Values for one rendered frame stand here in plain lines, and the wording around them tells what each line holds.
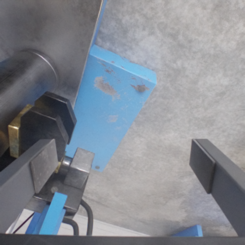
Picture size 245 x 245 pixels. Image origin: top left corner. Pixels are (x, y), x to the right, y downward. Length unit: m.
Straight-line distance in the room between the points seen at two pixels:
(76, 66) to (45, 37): 0.16
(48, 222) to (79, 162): 0.20
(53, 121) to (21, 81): 0.25
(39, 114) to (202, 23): 0.72
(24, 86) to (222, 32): 0.80
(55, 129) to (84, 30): 0.41
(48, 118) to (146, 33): 0.58
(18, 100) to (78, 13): 0.37
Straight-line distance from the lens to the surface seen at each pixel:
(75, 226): 0.78
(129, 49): 0.90
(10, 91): 0.65
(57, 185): 0.74
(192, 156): 0.16
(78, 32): 0.77
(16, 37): 0.90
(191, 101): 1.04
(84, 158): 0.65
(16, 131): 0.57
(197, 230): 2.46
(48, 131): 0.52
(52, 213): 0.64
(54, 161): 0.17
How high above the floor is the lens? 0.85
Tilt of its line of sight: 48 degrees down
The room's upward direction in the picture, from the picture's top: 168 degrees counter-clockwise
